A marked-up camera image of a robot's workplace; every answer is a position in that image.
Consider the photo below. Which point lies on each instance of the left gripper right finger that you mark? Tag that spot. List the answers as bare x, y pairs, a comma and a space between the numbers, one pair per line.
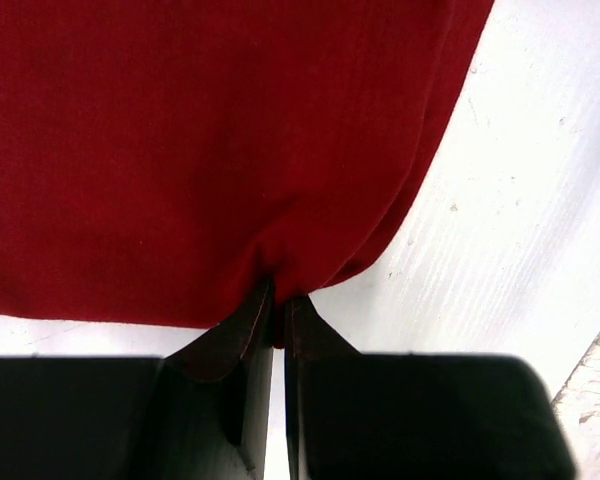
353, 415

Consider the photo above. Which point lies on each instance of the dark red t-shirt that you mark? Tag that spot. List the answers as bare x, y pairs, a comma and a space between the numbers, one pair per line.
158, 159

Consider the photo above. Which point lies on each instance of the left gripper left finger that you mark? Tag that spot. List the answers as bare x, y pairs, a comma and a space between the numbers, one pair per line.
200, 413

